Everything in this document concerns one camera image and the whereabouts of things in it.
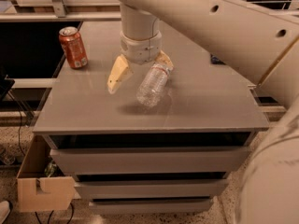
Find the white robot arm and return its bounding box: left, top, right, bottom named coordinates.
left=119, top=0, right=299, bottom=224

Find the clear plastic water bottle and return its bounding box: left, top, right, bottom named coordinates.
left=136, top=63, right=172, bottom=107

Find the orange soda can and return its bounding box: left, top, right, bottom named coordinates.
left=59, top=26, right=88, bottom=69

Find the grey drawer cabinet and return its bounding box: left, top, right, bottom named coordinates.
left=34, top=21, right=268, bottom=214

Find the metal shelf frame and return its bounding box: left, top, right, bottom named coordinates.
left=0, top=0, right=299, bottom=23

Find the cardboard box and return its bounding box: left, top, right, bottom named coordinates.
left=17, top=136, right=76, bottom=212

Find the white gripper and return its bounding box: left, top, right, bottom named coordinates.
left=107, top=33, right=174, bottom=94

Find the black cable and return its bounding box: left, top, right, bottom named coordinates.
left=8, top=91, right=36, bottom=157

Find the dark blue snack packet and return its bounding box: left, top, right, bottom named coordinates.
left=210, top=55, right=223, bottom=64

